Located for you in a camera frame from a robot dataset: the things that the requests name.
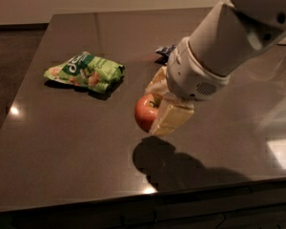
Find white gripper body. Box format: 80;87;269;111
166;37;230;101

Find blue chip bag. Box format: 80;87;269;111
155;45;176;65

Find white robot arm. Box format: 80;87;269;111
146;0;286;136

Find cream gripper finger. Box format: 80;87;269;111
149;94;194;136
145;66;169;95

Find red apple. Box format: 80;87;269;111
134;94;162;133

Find green rice chip bag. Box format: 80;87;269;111
44;52;125;94

